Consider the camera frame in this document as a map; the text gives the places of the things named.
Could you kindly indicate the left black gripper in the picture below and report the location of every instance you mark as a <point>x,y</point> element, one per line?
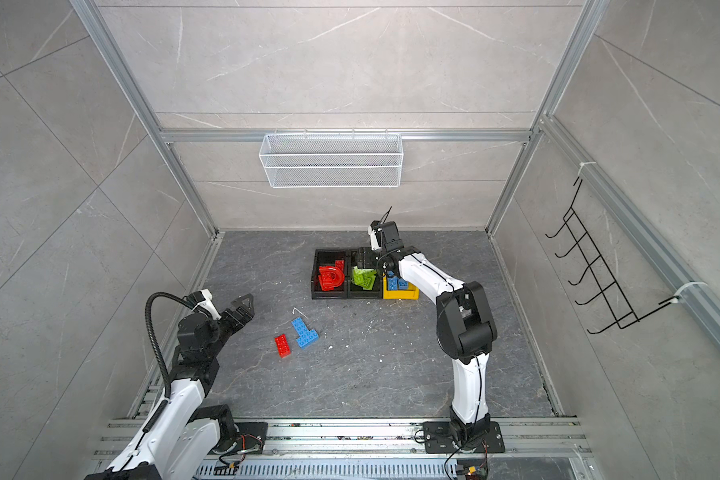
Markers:
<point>237,324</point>

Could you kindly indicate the green lego brick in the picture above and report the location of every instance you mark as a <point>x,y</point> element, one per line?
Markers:
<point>364,278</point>

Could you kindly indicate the blue lego brick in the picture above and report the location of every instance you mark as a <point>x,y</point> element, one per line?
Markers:
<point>394,283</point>
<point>300,327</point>
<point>307,337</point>

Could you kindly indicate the red arch lego piece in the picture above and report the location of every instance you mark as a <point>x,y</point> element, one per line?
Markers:
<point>330,278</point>

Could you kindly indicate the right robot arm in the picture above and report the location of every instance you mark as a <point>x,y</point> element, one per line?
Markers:
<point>465,327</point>

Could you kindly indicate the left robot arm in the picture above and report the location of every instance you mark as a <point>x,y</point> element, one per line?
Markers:
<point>180,431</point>

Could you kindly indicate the yellow plastic bin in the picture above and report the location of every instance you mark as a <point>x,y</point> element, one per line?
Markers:
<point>412,293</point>

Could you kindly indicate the black two-compartment tray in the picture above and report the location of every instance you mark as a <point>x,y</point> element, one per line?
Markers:
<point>345,274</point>

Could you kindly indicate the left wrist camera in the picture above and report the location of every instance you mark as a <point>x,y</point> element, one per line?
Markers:
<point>202,301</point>

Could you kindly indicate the white wire mesh basket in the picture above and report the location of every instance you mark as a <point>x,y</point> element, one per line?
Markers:
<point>331,160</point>

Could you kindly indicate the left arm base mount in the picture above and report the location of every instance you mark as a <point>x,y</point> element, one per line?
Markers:
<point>250,437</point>

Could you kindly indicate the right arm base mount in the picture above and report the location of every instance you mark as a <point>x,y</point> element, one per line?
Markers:
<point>442,437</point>

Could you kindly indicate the black wire hook rack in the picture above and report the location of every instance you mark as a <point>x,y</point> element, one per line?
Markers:
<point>597,269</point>

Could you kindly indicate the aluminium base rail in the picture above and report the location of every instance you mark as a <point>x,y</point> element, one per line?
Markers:
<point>403,448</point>

